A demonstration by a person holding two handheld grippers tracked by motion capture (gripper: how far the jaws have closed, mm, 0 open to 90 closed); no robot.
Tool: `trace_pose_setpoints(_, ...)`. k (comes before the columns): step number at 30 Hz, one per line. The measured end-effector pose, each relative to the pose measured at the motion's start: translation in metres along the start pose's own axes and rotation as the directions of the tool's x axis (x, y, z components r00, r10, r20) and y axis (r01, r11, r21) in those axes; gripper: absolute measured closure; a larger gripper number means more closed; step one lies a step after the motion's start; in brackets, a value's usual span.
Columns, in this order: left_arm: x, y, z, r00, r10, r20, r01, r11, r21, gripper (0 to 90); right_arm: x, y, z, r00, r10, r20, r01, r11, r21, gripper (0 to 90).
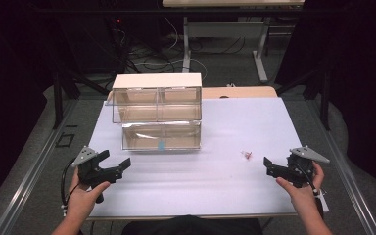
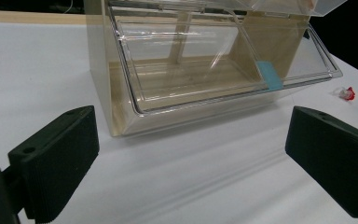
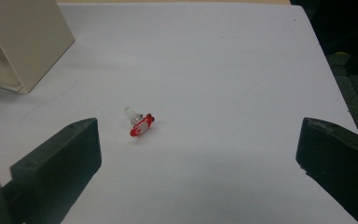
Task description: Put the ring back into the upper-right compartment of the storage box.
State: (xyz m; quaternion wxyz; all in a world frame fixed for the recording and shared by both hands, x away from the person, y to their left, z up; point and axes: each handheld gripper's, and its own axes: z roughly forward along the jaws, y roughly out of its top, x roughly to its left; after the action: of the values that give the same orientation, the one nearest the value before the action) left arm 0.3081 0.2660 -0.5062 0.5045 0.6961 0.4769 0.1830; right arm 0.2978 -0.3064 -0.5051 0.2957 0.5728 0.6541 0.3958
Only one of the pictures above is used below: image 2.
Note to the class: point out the small red and clear candy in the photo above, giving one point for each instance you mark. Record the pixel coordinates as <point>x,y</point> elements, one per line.
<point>346,93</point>

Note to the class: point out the blue tape strip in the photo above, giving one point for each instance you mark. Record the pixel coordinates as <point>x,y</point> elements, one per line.
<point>269,75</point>

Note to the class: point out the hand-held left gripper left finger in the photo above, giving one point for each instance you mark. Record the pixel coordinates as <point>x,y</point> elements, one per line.
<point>56,161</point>

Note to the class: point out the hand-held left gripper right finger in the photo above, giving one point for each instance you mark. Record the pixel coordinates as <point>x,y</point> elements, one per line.
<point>332,152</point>

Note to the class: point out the clear acrylic display case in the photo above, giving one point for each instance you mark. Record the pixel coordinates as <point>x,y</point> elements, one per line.
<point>183,62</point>

